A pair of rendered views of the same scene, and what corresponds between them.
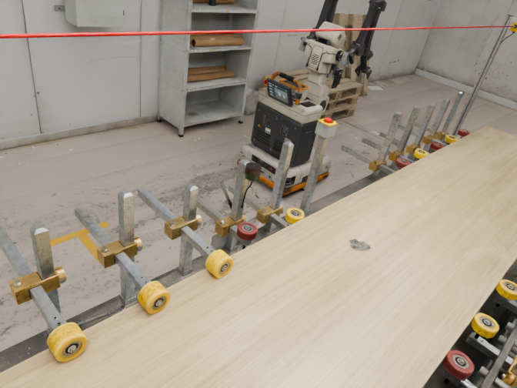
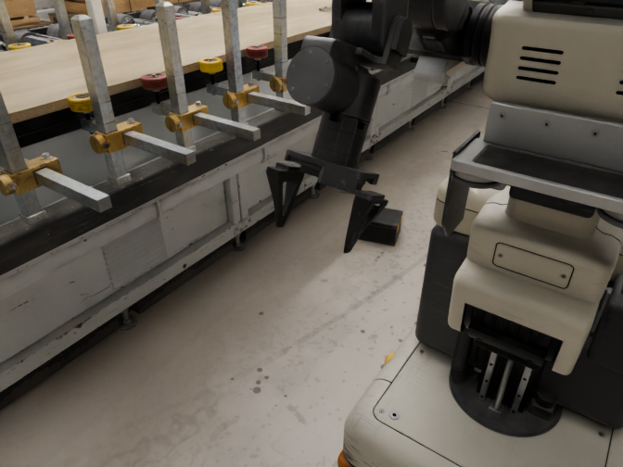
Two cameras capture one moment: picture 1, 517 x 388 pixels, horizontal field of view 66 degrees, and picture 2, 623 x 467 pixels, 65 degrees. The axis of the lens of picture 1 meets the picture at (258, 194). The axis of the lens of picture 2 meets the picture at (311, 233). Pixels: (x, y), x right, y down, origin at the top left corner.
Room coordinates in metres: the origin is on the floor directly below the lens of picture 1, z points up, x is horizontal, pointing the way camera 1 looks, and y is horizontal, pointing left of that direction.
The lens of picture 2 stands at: (4.17, -0.76, 1.32)
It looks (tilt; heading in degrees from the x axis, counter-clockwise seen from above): 33 degrees down; 175
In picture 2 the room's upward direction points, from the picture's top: straight up
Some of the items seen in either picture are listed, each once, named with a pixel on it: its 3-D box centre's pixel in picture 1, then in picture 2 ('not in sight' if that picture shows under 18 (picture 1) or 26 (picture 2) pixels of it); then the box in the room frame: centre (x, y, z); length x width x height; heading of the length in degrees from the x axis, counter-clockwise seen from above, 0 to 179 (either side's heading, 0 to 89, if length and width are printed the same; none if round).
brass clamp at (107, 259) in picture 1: (120, 250); not in sight; (0.96, 0.41, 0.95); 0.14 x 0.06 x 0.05; 140
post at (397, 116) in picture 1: (385, 148); (281, 53); (2.32, -0.72, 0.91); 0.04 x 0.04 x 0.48; 50
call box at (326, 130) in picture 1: (325, 128); not in sight; (1.75, -0.25, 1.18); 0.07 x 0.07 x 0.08; 50
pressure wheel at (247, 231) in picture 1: (245, 238); not in sight; (1.26, 0.02, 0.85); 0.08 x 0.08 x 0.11
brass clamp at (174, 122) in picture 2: (413, 148); (186, 118); (2.69, -1.03, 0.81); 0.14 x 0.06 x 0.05; 140
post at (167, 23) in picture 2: (419, 135); (177, 91); (2.71, -1.04, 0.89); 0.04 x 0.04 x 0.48; 50
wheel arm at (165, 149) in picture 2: (422, 136); (134, 140); (2.90, -1.14, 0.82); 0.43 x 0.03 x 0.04; 50
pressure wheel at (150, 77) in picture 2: (435, 151); (157, 93); (2.58, -1.13, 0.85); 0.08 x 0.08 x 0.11
